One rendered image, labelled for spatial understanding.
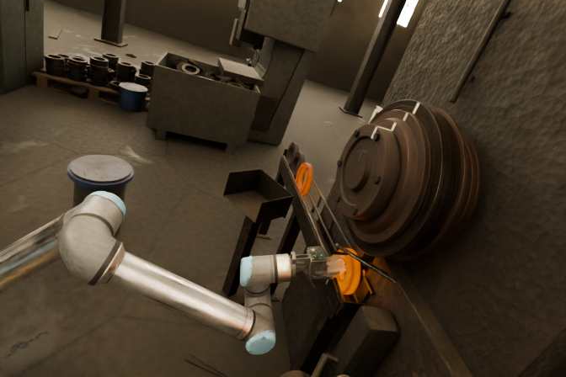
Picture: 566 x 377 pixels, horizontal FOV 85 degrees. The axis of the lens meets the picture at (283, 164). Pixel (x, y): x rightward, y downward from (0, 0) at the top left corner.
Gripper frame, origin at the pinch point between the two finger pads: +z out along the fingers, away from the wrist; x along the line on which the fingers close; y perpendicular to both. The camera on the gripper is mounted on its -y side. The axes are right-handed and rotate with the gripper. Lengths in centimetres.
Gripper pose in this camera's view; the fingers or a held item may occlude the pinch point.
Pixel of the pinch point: (346, 266)
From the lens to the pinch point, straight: 116.1
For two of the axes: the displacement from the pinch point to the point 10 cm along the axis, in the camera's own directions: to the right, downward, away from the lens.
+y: 0.1, -8.9, -4.5
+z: 9.9, -0.5, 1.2
